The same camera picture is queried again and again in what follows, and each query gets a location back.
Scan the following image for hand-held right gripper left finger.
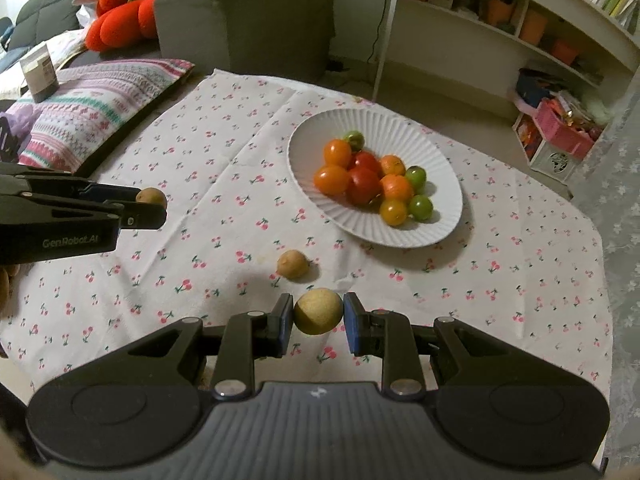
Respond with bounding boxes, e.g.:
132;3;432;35
100;294;295;401

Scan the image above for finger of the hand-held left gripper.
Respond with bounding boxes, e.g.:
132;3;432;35
0;194;167;233
0;161;143;202

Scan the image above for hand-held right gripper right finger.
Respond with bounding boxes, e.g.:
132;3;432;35
342;291;541;400

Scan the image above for brown longan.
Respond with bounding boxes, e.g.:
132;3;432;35
136;187;168;209
293;287;345;336
277;250;309;280

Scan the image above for white ribbed plate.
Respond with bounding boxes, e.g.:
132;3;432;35
286;108;464;249

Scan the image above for cherry print tablecloth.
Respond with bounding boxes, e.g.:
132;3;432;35
0;67;613;461

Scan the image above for striped patterned pillow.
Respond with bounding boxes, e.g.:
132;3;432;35
5;58;196;176

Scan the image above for purple cloth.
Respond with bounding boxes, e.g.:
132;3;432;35
0;102;38;151

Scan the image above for small brown white box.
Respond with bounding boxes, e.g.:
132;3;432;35
21;44;58;102

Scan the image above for red cherry tomato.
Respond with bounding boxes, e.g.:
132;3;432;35
345;169;383;206
350;151;383;173

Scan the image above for red plush cushion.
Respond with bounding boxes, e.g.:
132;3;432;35
84;0;193;53

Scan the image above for grey sofa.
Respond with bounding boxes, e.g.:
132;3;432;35
0;0;336;86

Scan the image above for white storage cube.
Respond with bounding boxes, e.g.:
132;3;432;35
514;112;583;186

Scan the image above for white lace curtain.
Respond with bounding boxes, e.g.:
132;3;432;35
570;110;640;461

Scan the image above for pink plastic basket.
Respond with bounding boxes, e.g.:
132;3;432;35
535;100;596;158

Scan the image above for dark blue container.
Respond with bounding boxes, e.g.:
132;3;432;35
516;67;551;108

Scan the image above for orange pot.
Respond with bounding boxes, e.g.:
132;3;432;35
487;0;516;26
520;10;548;43
552;37;581;63

